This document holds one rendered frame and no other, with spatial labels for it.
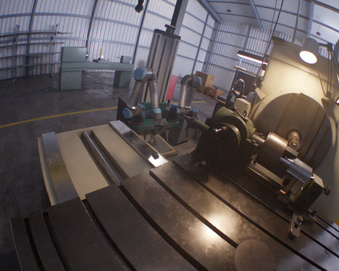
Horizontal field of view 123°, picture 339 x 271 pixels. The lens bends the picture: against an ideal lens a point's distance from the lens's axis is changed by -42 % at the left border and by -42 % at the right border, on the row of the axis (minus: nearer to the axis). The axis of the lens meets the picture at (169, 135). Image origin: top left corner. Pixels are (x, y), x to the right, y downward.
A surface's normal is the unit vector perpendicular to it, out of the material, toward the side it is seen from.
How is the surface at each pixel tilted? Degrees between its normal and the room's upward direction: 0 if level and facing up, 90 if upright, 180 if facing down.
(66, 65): 90
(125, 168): 0
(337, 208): 90
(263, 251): 0
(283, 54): 90
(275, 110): 90
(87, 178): 0
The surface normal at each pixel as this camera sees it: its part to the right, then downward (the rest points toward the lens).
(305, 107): -0.69, 0.18
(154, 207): 0.23, -0.86
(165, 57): 0.57, 0.50
